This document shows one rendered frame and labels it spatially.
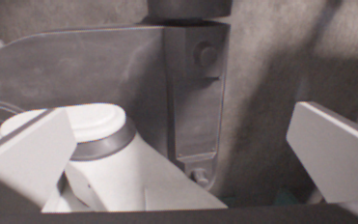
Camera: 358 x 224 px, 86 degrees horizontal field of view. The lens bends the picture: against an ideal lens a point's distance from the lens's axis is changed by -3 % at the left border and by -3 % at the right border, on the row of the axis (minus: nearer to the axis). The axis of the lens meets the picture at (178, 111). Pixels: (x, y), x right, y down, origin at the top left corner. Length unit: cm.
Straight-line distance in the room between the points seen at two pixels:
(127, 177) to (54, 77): 28
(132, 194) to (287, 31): 70
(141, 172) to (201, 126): 27
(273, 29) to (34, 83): 70
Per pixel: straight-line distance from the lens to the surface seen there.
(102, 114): 37
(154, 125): 53
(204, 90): 49
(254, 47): 74
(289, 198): 128
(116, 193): 29
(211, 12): 45
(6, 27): 69
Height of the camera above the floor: 61
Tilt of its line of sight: 59 degrees down
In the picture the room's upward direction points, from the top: 155 degrees clockwise
